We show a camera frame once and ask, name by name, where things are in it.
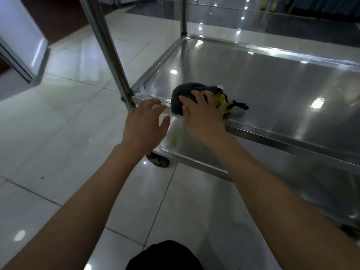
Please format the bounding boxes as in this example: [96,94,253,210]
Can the person's right hand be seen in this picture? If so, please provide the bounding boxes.
[178,90,228,144]

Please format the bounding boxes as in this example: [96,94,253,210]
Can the person's left hand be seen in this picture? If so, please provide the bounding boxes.
[121,99,171,160]

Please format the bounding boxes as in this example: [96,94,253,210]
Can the grey and yellow cleaning cloth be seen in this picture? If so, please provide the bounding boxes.
[171,82,249,120]

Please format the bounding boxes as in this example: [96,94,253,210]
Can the person's left forearm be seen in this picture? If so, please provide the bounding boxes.
[3,144,147,270]

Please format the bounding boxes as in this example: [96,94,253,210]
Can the person's right forearm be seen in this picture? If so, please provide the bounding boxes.
[208,135,360,270]

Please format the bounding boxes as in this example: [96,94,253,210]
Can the black trousers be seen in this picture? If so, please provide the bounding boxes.
[126,240,204,270]

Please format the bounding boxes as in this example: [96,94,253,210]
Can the dark floor mat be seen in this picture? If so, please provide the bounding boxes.
[126,0,360,48]

